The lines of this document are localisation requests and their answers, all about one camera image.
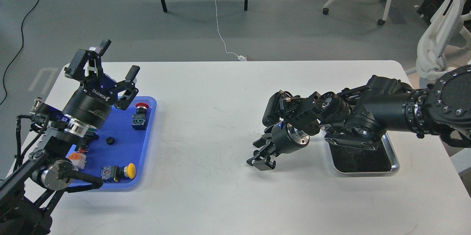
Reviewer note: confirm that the black cabinet corner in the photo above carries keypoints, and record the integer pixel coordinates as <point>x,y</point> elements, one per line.
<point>429,7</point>

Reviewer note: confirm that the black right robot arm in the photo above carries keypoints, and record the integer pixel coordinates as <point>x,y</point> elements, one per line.
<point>355,121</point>

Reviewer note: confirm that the white office chair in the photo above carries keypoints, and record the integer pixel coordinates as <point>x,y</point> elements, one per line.
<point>431,61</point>

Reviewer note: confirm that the red push button switch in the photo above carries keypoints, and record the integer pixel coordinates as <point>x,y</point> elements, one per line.
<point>140,119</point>

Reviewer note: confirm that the yellow push button switch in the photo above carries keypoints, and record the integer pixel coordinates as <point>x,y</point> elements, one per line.
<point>115,173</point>

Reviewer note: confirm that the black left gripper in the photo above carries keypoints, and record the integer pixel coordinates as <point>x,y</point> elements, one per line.
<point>92,102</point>

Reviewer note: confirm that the black selector switch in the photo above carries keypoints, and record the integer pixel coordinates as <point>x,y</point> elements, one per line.
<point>88,138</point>

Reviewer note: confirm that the orange grey indicator switch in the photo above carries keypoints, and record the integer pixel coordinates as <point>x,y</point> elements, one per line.
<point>79,160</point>

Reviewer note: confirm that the small black gear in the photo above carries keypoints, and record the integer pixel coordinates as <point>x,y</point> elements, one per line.
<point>110,141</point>

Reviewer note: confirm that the silver metal tray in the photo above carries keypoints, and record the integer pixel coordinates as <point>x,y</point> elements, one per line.
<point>361,162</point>

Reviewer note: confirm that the blue plastic tray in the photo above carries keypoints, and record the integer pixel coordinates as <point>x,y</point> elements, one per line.
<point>130,145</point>

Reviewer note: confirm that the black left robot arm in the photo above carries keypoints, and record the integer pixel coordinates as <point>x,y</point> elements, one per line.
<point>31,192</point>

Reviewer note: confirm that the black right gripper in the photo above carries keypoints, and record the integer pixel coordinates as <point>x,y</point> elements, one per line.
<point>277,139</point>

